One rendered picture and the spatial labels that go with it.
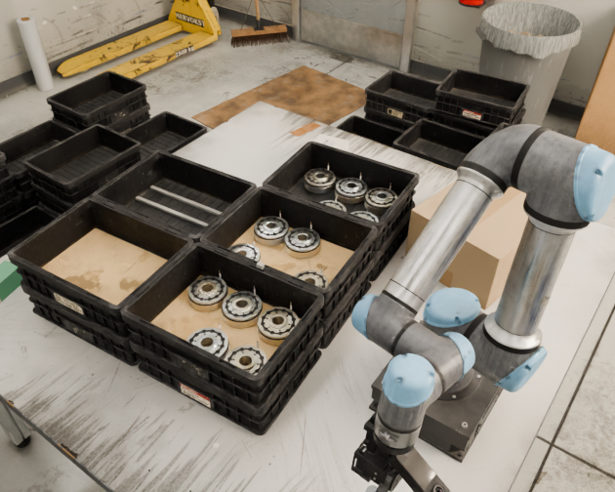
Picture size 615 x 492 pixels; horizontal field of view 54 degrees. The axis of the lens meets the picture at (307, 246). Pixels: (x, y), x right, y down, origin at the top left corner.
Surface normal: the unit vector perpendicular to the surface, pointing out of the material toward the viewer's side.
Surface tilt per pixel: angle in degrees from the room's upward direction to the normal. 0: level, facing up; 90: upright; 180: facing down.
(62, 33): 90
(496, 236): 0
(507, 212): 0
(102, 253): 0
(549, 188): 83
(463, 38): 90
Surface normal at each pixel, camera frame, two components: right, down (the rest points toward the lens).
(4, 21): 0.81, 0.39
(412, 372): 0.08, -0.82
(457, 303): -0.13, -0.81
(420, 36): -0.59, 0.53
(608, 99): -0.56, 0.34
